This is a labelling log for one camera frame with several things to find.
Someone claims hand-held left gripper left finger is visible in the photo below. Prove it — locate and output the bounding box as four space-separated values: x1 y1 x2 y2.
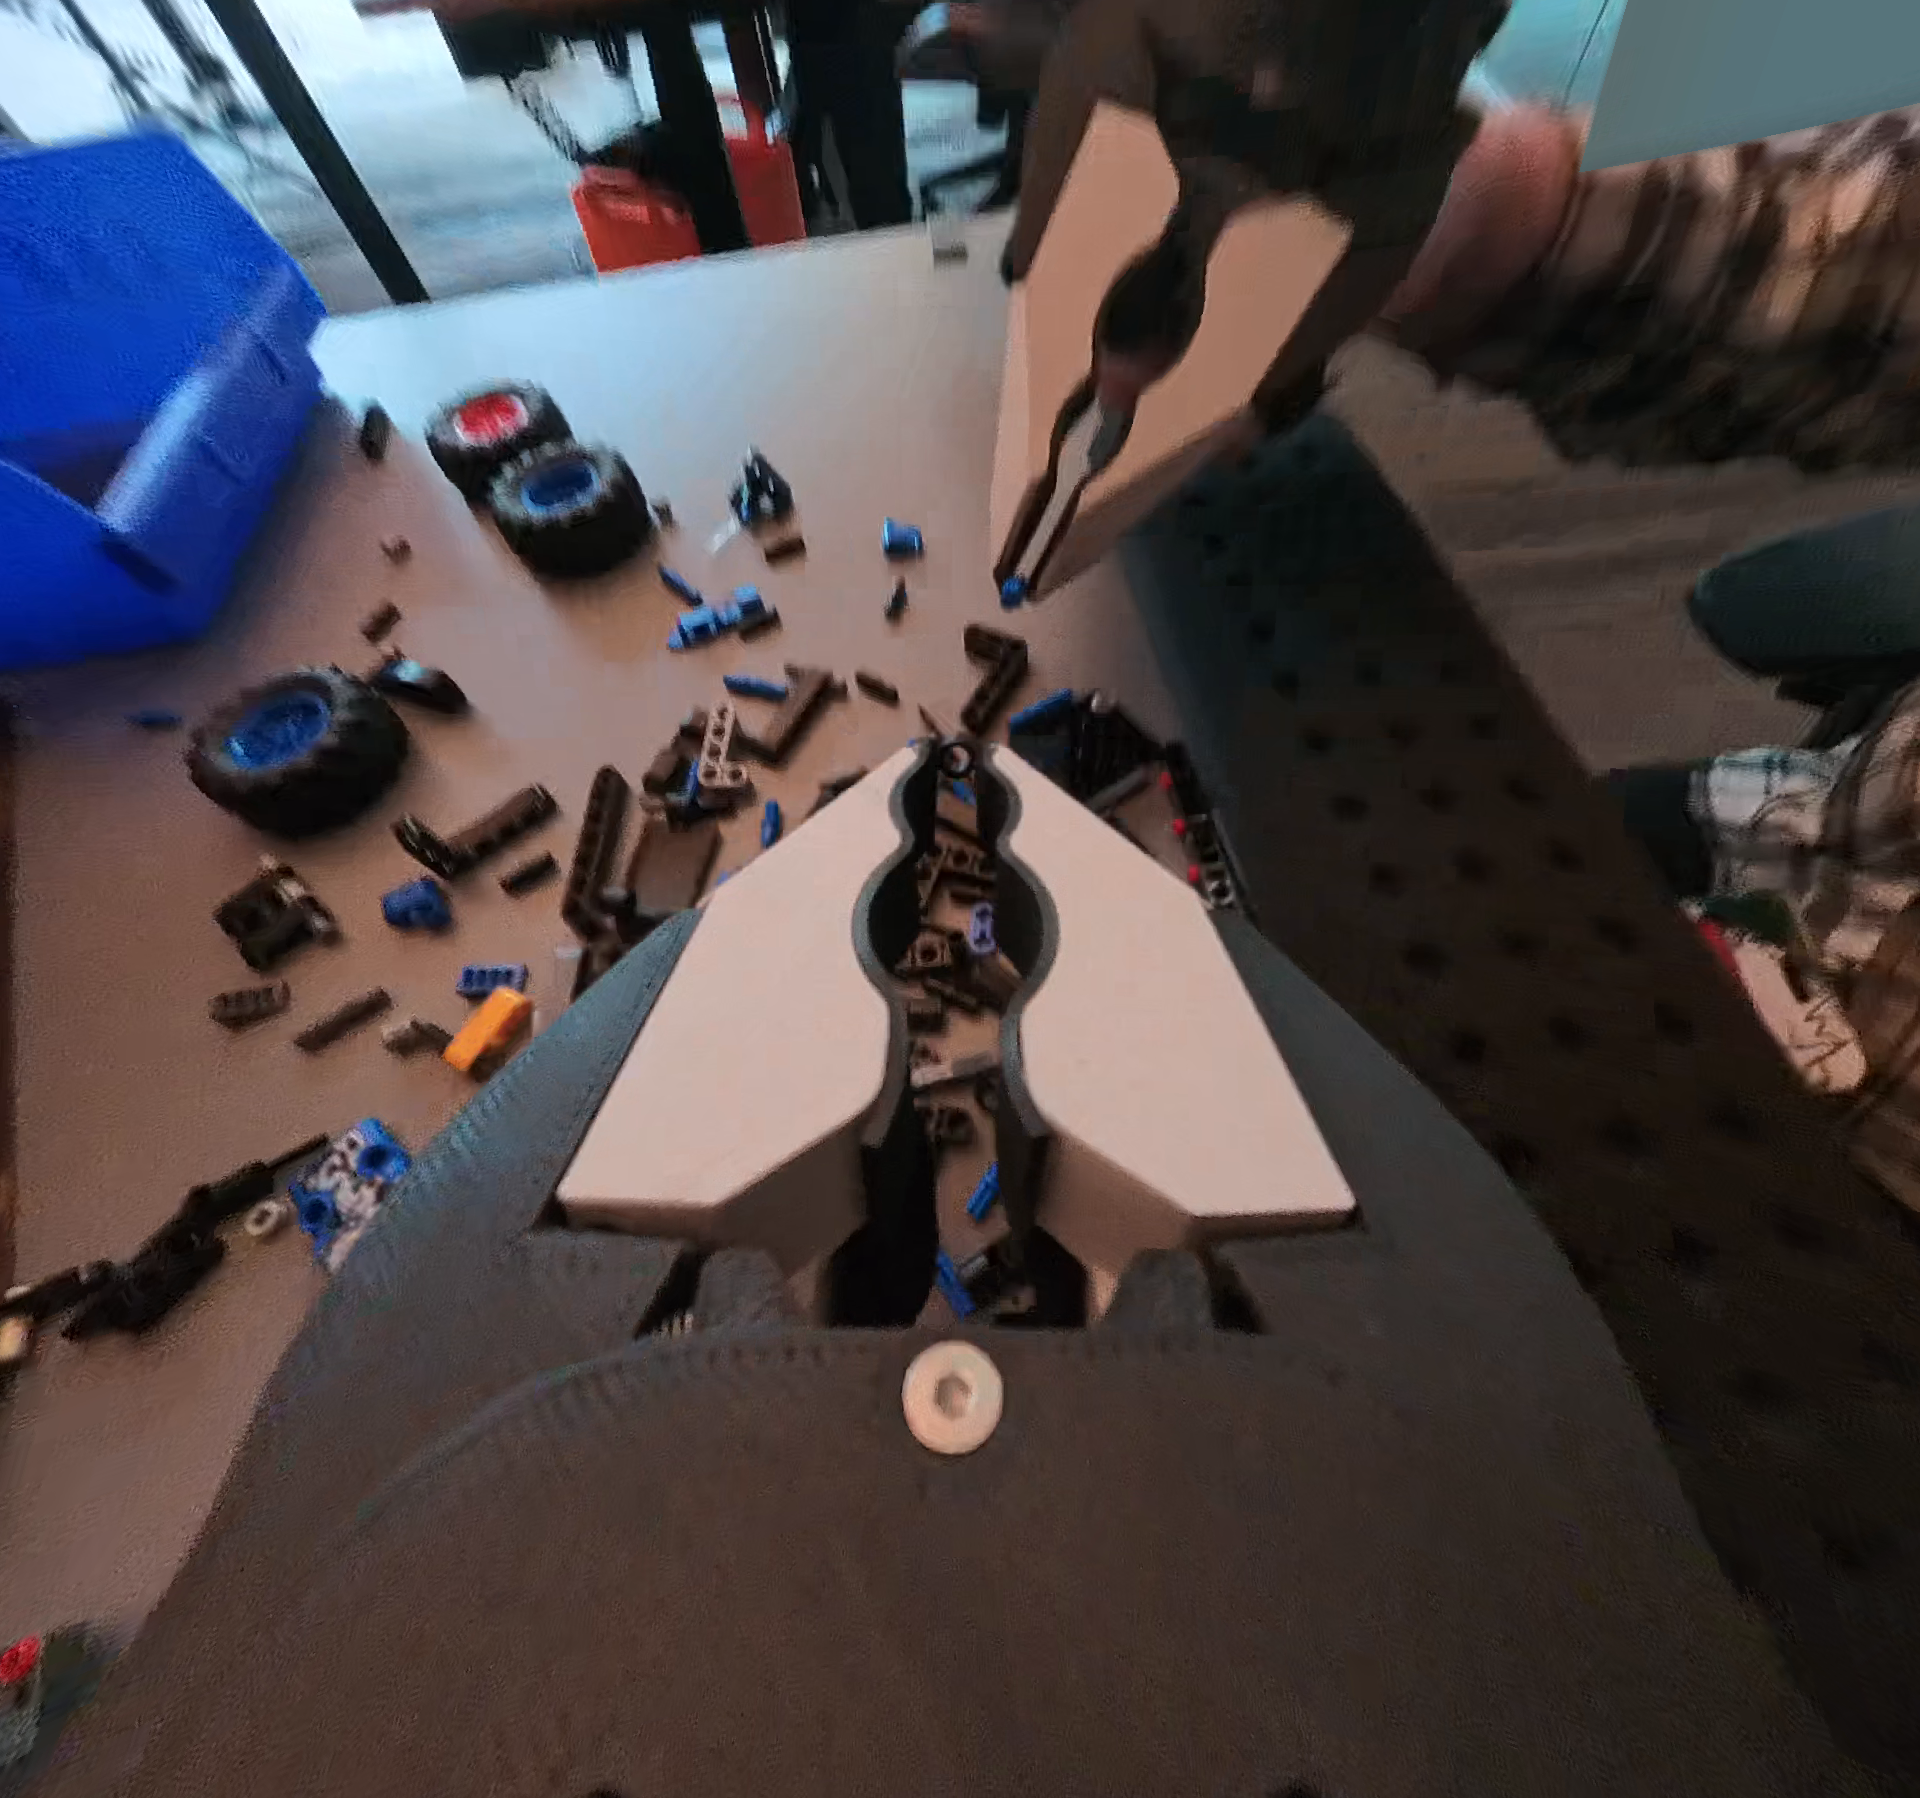
557 743 962 1327

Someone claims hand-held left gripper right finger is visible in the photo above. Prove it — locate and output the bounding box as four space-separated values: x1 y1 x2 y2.
966 743 1358 1327

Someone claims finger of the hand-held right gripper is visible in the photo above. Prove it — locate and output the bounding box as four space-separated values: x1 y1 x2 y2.
989 94 1182 598
1035 195 1361 604

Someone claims pile of toy building pieces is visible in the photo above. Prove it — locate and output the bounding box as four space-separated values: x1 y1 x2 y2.
0 404 1248 1350

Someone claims person's right forearm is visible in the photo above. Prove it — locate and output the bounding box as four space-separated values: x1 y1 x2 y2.
1470 119 1920 466

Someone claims grey desk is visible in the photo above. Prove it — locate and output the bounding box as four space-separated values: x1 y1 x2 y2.
0 209 1262 1681

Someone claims orange toy brick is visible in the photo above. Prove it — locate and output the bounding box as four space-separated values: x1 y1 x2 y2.
444 989 535 1085

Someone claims blue printed toy panel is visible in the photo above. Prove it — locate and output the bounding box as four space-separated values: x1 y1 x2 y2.
291 1119 416 1266

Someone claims red container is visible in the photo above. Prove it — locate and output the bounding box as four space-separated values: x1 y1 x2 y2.
569 105 812 277

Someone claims black toy wheel blue rim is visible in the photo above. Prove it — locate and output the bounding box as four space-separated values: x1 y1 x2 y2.
490 441 653 583
185 668 414 840

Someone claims black toy wheel red rim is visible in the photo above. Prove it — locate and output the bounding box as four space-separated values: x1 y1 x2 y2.
424 380 571 497

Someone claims person's leg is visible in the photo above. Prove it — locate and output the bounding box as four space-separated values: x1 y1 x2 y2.
1679 502 1920 756

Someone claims black pole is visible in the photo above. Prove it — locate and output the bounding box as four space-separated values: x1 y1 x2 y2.
119 0 432 307

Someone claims blue storage bin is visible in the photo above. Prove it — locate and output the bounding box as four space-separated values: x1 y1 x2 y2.
0 125 326 676

